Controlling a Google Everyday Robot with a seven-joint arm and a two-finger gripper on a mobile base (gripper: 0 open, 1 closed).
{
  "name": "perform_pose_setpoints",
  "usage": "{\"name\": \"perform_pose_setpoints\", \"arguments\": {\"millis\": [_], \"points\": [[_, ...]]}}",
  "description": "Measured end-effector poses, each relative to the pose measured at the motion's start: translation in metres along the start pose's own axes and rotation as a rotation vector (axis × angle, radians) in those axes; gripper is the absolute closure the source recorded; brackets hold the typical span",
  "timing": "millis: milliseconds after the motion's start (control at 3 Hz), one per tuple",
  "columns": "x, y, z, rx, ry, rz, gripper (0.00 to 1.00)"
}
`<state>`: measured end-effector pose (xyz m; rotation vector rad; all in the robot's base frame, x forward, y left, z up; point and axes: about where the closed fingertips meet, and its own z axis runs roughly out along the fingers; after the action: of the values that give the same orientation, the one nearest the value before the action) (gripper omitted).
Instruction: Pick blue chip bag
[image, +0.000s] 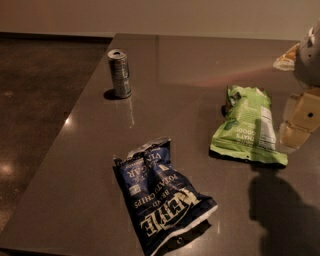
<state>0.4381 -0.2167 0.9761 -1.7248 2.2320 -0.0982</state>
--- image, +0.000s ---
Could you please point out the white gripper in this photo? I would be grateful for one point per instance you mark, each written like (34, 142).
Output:
(308, 63)

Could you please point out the blue kettle chip bag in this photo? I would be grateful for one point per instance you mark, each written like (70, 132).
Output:
(162, 203)

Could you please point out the green chip bag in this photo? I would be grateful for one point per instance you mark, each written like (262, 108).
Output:
(247, 132)

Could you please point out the silver drink can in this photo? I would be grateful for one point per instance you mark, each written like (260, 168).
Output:
(119, 69)

